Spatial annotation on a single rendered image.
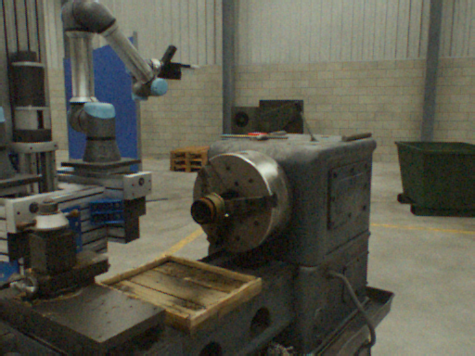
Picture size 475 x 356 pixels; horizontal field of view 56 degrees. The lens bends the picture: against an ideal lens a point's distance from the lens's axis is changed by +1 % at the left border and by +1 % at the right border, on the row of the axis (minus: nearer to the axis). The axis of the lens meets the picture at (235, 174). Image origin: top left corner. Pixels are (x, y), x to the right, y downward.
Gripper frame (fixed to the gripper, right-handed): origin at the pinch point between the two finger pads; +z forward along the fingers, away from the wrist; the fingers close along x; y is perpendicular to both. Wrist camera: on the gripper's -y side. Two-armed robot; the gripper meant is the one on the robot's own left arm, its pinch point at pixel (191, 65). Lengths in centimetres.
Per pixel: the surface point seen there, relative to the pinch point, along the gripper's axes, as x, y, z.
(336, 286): 105, 72, -6
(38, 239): 92, 36, -107
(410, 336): 89, 147, 111
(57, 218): 93, 32, -103
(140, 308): 113, 46, -94
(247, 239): 95, 48, -46
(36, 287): 96, 45, -108
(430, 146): -92, 92, 506
